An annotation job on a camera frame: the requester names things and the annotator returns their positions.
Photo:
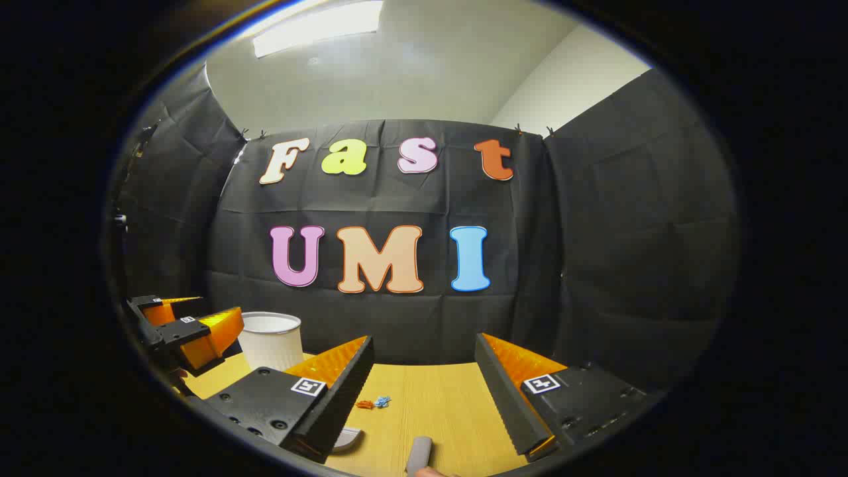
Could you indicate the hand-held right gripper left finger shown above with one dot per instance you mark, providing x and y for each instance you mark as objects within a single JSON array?
[{"x": 344, "y": 397}]

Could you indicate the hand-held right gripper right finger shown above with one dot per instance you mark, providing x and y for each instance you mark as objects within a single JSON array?
[{"x": 503, "y": 397}]

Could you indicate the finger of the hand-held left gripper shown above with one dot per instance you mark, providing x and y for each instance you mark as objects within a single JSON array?
[
  {"x": 149, "y": 301},
  {"x": 179, "y": 330}
]

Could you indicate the blue paper scrap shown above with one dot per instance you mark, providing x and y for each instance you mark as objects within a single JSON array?
[{"x": 382, "y": 401}]

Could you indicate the grey dustpan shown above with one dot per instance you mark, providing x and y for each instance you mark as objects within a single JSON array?
[{"x": 348, "y": 440}]

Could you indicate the white ribbed garbage bin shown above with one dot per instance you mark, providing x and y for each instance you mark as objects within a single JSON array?
[{"x": 271, "y": 344}]

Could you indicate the wooden desktop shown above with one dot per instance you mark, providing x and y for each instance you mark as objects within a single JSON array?
[{"x": 437, "y": 404}]

